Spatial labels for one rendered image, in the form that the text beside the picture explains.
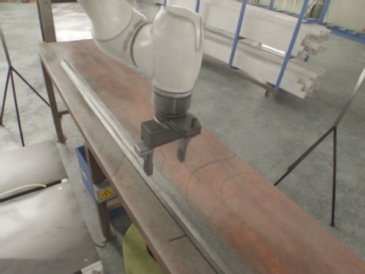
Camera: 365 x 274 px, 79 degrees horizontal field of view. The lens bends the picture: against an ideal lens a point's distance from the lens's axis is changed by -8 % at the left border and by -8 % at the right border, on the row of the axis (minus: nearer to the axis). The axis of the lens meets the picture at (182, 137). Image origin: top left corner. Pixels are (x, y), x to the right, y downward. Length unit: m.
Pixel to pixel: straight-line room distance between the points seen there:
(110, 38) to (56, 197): 0.53
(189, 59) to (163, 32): 0.07
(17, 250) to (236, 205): 0.62
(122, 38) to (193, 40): 0.15
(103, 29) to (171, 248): 0.52
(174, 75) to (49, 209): 0.57
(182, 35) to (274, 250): 0.57
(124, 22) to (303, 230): 0.72
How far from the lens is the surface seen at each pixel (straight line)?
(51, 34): 4.76
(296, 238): 0.77
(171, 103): 0.50
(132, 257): 1.30
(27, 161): 1.01
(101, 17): 0.52
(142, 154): 0.57
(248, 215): 0.75
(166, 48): 0.45
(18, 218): 0.84
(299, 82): 3.28
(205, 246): 0.64
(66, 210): 0.81
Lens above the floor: 1.37
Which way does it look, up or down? 37 degrees down
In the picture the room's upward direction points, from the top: 9 degrees clockwise
